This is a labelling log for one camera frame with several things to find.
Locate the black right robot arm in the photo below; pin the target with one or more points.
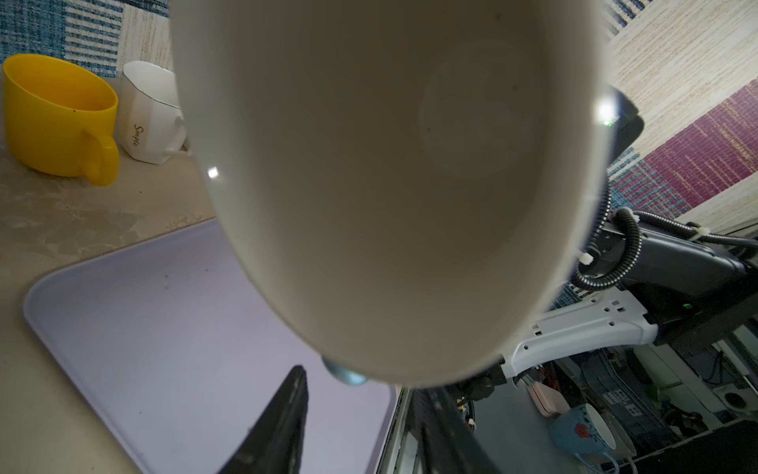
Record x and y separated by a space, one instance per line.
653 280

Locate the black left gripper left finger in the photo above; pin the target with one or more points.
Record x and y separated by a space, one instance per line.
275 443

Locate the blue floral background cup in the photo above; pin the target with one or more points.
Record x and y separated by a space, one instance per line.
582 431

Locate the lavender plastic tray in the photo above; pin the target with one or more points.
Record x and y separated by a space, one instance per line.
178 355

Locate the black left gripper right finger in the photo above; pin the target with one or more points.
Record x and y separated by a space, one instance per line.
445 444

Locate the light blue mug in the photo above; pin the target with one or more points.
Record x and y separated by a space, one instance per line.
406 183

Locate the yellow mug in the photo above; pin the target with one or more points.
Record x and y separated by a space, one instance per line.
59 118

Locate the white tall mug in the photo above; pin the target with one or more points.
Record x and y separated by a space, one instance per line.
150 125

